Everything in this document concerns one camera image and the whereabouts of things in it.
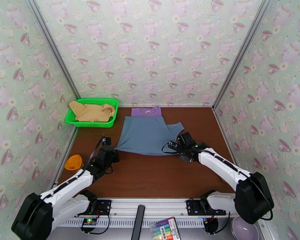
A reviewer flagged purple t-shirt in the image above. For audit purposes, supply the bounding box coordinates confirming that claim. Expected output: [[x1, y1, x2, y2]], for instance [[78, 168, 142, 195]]
[[131, 106, 162, 118]]

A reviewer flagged purple bowl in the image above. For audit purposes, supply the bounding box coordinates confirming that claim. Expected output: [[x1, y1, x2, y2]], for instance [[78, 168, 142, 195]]
[[230, 216, 260, 240]]

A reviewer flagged aluminium upright post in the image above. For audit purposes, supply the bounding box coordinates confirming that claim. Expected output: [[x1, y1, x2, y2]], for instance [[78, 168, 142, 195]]
[[24, 0, 80, 98], [212, 0, 276, 111]]

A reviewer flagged black camera post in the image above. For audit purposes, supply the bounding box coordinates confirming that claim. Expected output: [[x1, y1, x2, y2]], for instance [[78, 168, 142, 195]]
[[131, 204, 146, 240]]

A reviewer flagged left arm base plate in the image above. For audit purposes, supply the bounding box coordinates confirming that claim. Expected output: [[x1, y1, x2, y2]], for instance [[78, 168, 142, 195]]
[[75, 199, 112, 216]]

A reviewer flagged blue ribbed top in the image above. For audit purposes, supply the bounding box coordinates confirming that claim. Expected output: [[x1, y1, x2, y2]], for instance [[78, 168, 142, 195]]
[[114, 116, 185, 156]]

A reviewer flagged aluminium frame rail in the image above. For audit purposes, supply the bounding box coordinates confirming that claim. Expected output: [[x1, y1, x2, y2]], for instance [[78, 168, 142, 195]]
[[31, 196, 267, 218]]

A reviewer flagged tan garment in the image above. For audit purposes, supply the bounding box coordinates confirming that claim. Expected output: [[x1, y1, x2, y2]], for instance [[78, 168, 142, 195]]
[[68, 100, 116, 122]]

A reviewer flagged small circuit board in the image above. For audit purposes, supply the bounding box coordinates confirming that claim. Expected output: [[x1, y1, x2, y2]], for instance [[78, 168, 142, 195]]
[[82, 218, 98, 228]]

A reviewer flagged green plastic basket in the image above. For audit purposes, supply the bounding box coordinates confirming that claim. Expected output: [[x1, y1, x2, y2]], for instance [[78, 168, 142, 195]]
[[65, 97, 119, 128]]

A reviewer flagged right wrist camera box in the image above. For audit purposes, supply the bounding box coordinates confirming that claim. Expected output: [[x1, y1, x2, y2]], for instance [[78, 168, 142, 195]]
[[178, 132, 196, 146]]

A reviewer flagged orange lidded can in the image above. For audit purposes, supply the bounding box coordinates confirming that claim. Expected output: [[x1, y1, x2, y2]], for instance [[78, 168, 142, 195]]
[[64, 154, 83, 171]]

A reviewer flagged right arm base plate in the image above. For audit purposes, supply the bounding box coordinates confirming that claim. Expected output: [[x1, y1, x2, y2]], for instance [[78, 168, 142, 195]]
[[186, 199, 227, 216]]

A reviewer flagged black power cable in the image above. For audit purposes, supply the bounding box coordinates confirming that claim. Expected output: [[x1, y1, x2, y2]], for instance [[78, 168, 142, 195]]
[[80, 214, 110, 234], [210, 212, 231, 234]]

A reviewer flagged pack of coloured markers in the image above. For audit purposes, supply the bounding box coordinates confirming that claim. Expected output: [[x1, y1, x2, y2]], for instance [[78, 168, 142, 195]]
[[149, 216, 182, 240]]

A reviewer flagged perforated metal strip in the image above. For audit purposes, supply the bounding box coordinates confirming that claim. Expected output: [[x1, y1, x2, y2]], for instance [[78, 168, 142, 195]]
[[57, 218, 206, 229]]

